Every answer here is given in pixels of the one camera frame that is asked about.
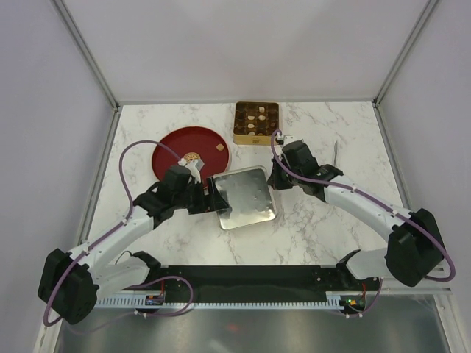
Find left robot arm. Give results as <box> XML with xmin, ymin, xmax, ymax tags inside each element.
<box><xmin>38</xmin><ymin>165</ymin><xmax>230</xmax><ymax>327</ymax></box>

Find red round tray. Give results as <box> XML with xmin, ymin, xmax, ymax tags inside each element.
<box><xmin>160</xmin><ymin>126</ymin><xmax>230</xmax><ymax>188</ymax></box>

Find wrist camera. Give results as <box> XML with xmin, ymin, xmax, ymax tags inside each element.
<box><xmin>275</xmin><ymin>133</ymin><xmax>296</xmax><ymax>146</ymax></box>
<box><xmin>178</xmin><ymin>158</ymin><xmax>204</xmax><ymax>183</ymax></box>

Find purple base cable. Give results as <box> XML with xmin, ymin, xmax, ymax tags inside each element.
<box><xmin>134</xmin><ymin>277</ymin><xmax>196</xmax><ymax>319</ymax></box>

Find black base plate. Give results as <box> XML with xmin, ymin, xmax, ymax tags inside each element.
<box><xmin>160</xmin><ymin>265</ymin><xmax>379</xmax><ymax>299</ymax></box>

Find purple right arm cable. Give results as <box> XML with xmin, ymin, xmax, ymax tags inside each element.
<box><xmin>270</xmin><ymin>129</ymin><xmax>457</xmax><ymax>317</ymax></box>

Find silver metal tongs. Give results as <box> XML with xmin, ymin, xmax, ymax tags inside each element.
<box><xmin>333</xmin><ymin>140</ymin><xmax>339</xmax><ymax>167</ymax></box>

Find aluminium frame rail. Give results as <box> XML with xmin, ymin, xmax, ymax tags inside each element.
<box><xmin>382</xmin><ymin>263</ymin><xmax>453</xmax><ymax>295</ymax></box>

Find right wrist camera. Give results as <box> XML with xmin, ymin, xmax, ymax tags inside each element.
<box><xmin>275</xmin><ymin>133</ymin><xmax>296</xmax><ymax>146</ymax></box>

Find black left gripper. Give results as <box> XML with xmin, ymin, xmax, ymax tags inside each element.
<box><xmin>173</xmin><ymin>177</ymin><xmax>228</xmax><ymax>215</ymax></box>

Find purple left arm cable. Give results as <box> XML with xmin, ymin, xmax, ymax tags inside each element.
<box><xmin>42</xmin><ymin>139</ymin><xmax>185</xmax><ymax>328</ymax></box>

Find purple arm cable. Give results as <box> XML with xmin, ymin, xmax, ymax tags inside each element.
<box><xmin>42</xmin><ymin>139</ymin><xmax>185</xmax><ymax>328</ymax></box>
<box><xmin>270</xmin><ymin>129</ymin><xmax>457</xmax><ymax>317</ymax></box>

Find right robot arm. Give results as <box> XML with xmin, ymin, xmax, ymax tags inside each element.
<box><xmin>268</xmin><ymin>135</ymin><xmax>446</xmax><ymax>290</ymax></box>

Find gold chocolate tin box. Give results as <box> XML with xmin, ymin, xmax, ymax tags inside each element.
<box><xmin>233</xmin><ymin>101</ymin><xmax>280</xmax><ymax>146</ymax></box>

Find white slotted cable duct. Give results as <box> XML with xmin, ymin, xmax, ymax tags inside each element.
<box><xmin>95</xmin><ymin>291</ymin><xmax>365</xmax><ymax>310</ymax></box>

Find silver tin lid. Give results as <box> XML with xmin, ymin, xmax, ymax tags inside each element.
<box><xmin>213</xmin><ymin>165</ymin><xmax>277</xmax><ymax>231</ymax></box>

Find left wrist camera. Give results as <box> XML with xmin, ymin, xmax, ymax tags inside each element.
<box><xmin>178</xmin><ymin>158</ymin><xmax>204</xmax><ymax>183</ymax></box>

